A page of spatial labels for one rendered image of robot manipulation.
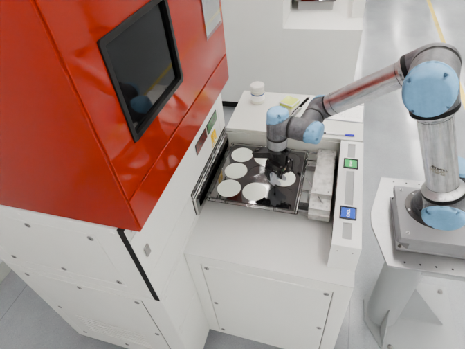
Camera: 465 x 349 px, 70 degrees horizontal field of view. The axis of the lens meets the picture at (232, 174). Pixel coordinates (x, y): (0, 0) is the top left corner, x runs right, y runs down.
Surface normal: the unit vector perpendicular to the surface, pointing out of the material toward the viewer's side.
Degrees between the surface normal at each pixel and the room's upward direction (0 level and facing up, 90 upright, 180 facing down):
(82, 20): 90
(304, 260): 0
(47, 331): 0
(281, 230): 0
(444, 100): 84
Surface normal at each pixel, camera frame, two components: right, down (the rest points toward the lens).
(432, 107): -0.52, 0.55
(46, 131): -0.28, 0.68
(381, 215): -0.09, -0.72
